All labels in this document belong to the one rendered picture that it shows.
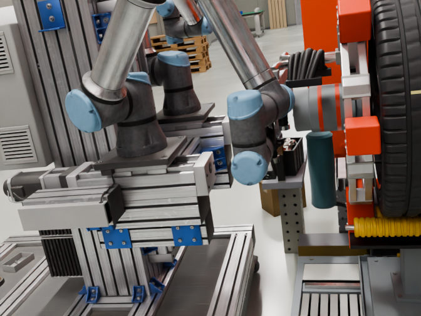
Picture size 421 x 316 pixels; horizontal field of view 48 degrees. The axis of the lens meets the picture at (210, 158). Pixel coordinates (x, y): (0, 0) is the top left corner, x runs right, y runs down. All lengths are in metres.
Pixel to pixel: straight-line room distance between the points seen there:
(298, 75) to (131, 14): 0.45
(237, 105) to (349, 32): 0.39
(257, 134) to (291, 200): 1.29
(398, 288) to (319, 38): 0.95
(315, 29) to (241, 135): 1.01
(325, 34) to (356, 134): 0.87
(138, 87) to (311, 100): 0.50
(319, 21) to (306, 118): 0.60
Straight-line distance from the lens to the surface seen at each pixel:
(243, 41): 1.10
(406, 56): 1.18
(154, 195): 1.39
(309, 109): 1.41
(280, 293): 2.11
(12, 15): 4.96
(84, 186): 1.46
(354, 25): 1.23
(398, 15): 1.25
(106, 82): 1.20
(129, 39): 1.13
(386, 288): 1.73
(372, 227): 1.46
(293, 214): 2.29
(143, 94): 1.34
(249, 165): 0.99
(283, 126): 1.65
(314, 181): 1.64
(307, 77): 1.25
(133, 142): 1.35
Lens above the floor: 1.18
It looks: 17 degrees down
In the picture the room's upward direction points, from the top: 9 degrees counter-clockwise
